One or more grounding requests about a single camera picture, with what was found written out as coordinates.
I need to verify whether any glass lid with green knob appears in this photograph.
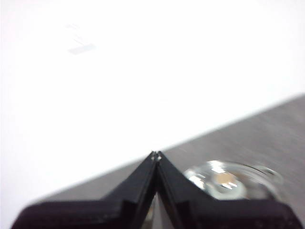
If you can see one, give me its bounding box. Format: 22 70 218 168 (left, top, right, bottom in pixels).
183 160 282 202

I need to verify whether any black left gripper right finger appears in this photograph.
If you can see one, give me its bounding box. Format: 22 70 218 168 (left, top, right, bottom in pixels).
156 150 301 229

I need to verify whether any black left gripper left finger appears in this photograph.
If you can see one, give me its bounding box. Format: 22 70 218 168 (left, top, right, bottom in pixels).
10 150 157 229

